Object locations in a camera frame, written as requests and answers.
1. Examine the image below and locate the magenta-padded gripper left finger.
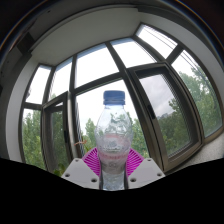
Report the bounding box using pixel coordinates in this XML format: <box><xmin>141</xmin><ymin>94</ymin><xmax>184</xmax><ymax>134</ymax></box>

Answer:
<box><xmin>60</xmin><ymin>147</ymin><xmax>102</xmax><ymax>190</ymax></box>

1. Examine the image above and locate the clear blue-capped water bottle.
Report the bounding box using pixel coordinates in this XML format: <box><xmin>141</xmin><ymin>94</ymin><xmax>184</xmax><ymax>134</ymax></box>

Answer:
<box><xmin>93</xmin><ymin>90</ymin><xmax>134</xmax><ymax>191</ymax></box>

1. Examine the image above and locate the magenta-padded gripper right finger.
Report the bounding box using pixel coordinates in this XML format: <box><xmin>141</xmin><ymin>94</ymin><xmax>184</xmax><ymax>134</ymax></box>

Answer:
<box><xmin>124</xmin><ymin>148</ymin><xmax>167</xmax><ymax>190</ymax></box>

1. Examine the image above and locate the dark framed bay window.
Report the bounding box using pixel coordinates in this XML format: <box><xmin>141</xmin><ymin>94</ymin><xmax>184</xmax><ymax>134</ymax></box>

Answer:
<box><xmin>18</xmin><ymin>23</ymin><xmax>224</xmax><ymax>174</ymax></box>

